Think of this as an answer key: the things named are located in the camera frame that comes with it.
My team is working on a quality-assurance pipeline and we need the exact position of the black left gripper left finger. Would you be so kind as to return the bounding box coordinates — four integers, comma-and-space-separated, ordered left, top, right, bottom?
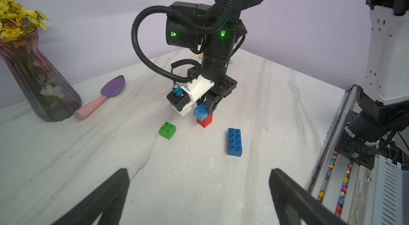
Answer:
54, 168, 130, 225

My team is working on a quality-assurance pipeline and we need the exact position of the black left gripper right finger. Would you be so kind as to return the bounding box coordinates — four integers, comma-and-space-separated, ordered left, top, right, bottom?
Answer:
269, 169, 345, 225

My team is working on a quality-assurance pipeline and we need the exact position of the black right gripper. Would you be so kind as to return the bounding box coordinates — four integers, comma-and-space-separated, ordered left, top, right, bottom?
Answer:
197, 49, 237, 113

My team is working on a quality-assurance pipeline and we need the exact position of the light blue long lego brick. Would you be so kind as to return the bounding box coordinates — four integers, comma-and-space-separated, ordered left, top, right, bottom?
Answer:
193, 101, 209, 122

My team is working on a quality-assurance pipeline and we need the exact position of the red square lego brick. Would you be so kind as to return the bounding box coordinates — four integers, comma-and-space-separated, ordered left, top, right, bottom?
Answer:
197, 114, 213, 128

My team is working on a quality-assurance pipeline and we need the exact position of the green square lego brick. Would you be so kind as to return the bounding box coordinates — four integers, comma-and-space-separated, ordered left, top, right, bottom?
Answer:
159, 122, 176, 140

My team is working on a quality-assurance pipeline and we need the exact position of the dark blue long lego brick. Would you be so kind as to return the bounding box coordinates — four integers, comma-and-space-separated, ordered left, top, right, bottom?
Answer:
228, 128, 242, 157

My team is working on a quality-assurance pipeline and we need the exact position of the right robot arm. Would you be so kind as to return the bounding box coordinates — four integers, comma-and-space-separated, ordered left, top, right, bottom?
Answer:
199, 0, 370, 176

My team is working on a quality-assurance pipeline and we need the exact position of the purple pink toy spatula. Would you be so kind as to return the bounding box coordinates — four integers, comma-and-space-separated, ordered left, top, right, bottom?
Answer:
73, 75, 126, 120

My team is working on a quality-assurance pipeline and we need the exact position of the purple ribbed glass vase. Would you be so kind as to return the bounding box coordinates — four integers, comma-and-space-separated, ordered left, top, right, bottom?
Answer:
1, 30, 82, 122

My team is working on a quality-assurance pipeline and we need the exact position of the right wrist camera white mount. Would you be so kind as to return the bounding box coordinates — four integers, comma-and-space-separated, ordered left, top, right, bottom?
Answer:
167, 76, 215, 116

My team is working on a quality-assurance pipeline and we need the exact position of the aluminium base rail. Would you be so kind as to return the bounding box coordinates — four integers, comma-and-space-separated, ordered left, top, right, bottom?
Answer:
306, 85, 409, 225

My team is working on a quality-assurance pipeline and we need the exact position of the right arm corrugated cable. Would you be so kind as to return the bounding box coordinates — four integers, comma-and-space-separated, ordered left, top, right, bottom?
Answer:
130, 0, 250, 84

